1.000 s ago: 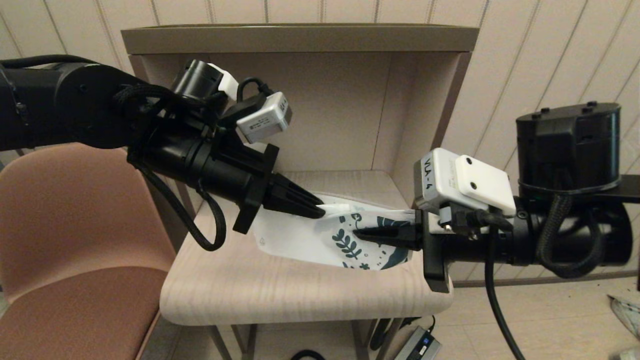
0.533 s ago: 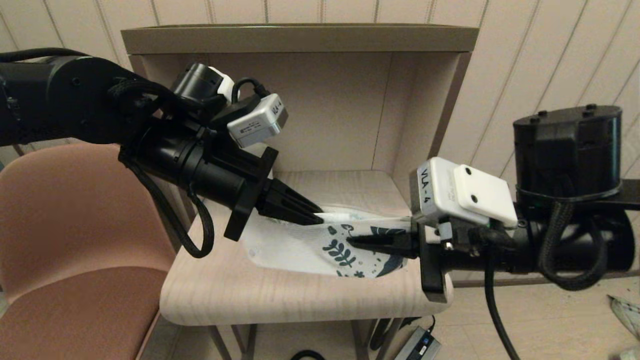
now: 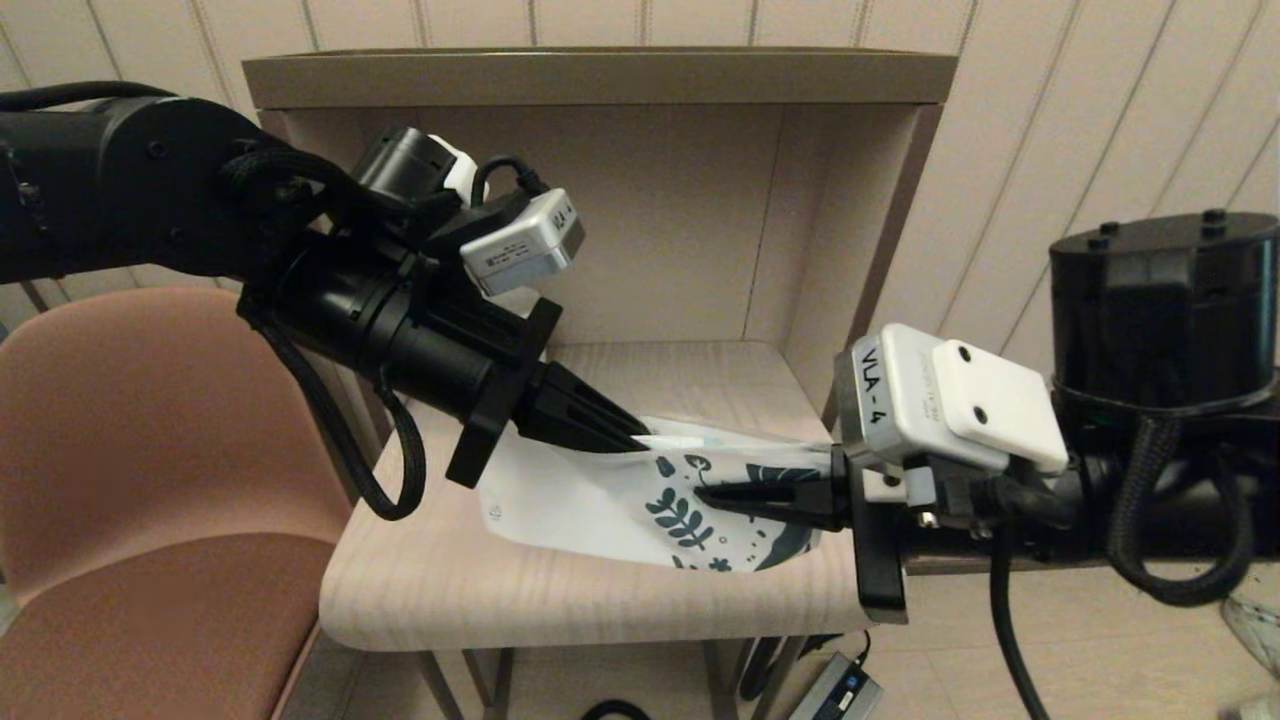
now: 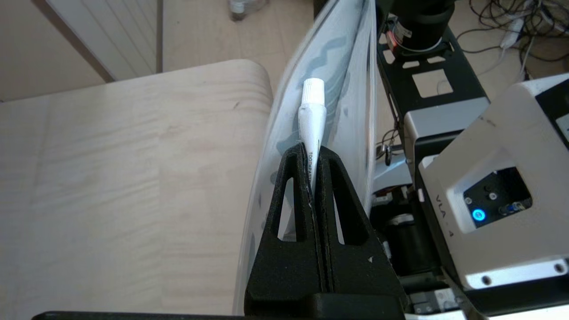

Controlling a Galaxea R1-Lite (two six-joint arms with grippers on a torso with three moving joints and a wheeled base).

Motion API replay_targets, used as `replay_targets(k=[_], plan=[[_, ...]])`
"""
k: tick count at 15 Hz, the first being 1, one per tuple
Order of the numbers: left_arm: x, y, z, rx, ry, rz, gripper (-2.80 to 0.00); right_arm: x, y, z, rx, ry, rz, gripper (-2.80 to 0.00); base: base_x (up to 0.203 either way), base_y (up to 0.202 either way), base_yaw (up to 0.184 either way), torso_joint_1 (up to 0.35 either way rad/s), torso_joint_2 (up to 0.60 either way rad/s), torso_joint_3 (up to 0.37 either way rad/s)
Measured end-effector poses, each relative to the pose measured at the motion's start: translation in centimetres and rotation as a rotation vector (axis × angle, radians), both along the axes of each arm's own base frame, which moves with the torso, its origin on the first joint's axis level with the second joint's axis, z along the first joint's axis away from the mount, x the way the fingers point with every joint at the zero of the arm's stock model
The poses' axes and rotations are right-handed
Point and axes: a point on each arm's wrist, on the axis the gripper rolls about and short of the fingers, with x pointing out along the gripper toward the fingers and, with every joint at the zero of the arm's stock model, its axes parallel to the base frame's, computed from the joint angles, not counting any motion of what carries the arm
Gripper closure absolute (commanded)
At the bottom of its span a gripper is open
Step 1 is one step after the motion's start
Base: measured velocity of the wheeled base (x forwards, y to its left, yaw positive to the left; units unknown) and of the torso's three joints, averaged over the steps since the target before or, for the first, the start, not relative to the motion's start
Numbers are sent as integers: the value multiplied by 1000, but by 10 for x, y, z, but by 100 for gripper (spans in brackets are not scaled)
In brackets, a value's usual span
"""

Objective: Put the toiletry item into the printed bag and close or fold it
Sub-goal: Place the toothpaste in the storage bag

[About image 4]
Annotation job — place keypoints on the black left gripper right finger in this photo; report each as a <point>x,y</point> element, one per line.
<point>364,280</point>

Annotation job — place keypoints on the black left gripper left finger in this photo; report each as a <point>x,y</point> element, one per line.
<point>284,275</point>

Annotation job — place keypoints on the small white toothpaste tube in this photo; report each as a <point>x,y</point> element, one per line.
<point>313,115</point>

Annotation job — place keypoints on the white leaf-print zip pouch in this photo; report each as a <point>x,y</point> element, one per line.
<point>346,66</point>

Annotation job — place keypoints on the beige wooden hutch desk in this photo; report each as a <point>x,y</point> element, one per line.
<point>111,178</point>

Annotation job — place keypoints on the crumpled clear plastic wrap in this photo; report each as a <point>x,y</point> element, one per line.
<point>246,8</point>

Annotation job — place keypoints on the white power strip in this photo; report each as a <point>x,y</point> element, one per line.
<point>511,33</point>

